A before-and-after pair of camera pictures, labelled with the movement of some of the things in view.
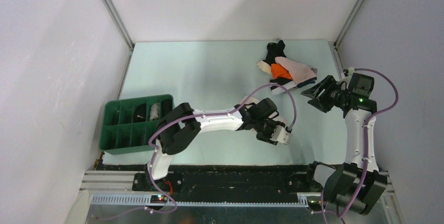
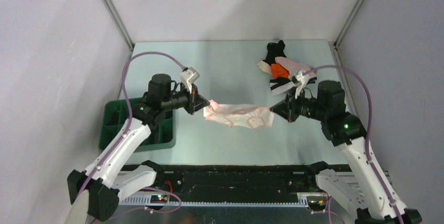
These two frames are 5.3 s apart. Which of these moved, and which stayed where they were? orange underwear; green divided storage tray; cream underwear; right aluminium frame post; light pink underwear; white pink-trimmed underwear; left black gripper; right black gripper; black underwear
Moved: left black gripper; right black gripper; white pink-trimmed underwear
Stayed: green divided storage tray; right aluminium frame post; cream underwear; black underwear; light pink underwear; orange underwear
